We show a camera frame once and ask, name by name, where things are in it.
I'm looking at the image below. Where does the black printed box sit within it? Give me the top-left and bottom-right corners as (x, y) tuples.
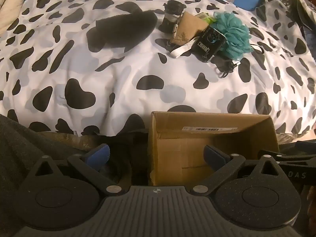
(193, 28), (227, 63)

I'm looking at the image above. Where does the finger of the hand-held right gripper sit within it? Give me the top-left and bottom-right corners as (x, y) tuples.
(294, 140), (316, 154)
(258, 149), (316, 165)

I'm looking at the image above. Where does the cow print blanket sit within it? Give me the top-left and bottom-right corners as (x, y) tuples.
(0, 0), (316, 140)

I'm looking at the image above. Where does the cardboard box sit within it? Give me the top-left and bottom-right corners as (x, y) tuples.
(147, 112), (279, 187)

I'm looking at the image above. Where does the dark grey cloth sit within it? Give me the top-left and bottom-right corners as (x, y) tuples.
(0, 114), (83, 228)

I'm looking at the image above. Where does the green wipes packet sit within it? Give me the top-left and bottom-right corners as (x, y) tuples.
(197, 12), (218, 25)

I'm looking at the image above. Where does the black socks white band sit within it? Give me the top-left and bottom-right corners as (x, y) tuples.
(159, 1), (186, 33)

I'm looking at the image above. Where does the black cord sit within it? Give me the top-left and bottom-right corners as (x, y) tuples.
(214, 56), (242, 79)

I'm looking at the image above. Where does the white elastic strap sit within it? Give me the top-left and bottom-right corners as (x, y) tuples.
(170, 38), (198, 58)

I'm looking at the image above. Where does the black fuzzy cloth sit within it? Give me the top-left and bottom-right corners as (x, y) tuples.
(86, 10), (158, 53)

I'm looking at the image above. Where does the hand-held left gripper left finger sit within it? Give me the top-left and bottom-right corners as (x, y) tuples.
(22, 144), (122, 195)

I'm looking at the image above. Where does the teal bath loofah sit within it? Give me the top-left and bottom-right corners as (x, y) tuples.
(212, 12), (255, 61)

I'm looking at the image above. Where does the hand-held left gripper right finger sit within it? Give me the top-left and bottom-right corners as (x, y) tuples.
(190, 145), (287, 195)

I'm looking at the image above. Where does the beige quilt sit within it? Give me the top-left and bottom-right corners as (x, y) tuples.
(0, 0), (27, 34)

